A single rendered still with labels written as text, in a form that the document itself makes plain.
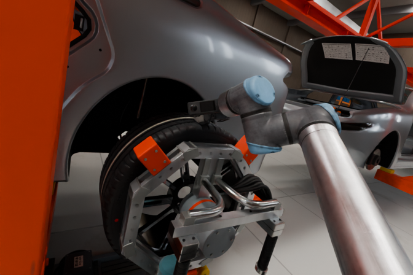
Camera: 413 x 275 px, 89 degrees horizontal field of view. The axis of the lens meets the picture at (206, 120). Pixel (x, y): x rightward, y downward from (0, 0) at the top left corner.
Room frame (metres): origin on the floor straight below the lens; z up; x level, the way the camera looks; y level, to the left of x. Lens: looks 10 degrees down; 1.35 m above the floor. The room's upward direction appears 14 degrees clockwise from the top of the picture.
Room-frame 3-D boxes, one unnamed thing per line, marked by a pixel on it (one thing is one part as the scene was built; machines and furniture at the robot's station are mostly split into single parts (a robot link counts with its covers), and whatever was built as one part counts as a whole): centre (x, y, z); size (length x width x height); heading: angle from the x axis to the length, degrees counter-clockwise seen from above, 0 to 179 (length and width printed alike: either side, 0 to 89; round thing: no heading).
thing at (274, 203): (0.71, -0.20, 1.03); 0.19 x 0.18 x 0.11; 33
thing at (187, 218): (0.61, -0.03, 1.03); 0.19 x 0.18 x 0.11; 33
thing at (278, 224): (0.68, -0.30, 0.93); 0.09 x 0.05 x 0.05; 33
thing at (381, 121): (4.46, -3.29, 1.49); 4.95 x 1.86 x 1.59; 123
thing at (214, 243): (0.70, -0.09, 0.85); 0.21 x 0.14 x 0.14; 33
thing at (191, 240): (0.50, -0.01, 0.93); 0.09 x 0.05 x 0.05; 33
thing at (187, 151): (0.76, -0.05, 0.85); 0.54 x 0.07 x 0.54; 123
